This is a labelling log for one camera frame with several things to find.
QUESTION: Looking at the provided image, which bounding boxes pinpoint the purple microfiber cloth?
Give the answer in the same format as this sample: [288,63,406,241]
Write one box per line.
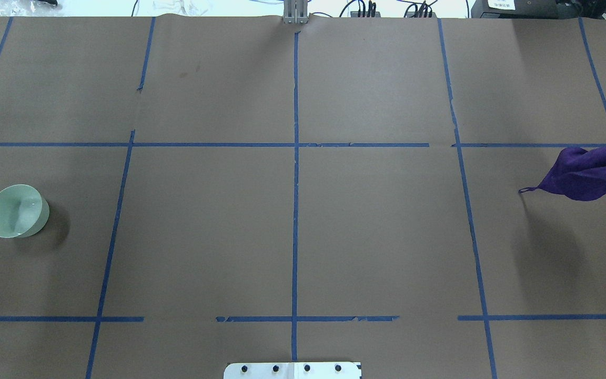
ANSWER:
[519,146,606,202]

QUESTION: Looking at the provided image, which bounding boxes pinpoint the black printer box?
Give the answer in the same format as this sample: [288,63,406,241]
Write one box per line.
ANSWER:
[470,1,606,19]

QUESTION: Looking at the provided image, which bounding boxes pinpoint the black power strip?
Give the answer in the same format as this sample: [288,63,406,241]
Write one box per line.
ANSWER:
[402,2,435,18]
[343,1,381,18]

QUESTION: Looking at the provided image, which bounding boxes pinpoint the pale green ceramic bowl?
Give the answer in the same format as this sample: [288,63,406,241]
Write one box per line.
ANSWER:
[0,184,50,239]

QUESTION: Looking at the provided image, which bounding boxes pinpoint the aluminium frame post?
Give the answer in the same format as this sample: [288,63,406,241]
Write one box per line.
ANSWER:
[282,0,309,25]

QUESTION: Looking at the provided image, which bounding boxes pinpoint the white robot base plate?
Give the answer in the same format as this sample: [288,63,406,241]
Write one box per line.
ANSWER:
[223,361,362,378]

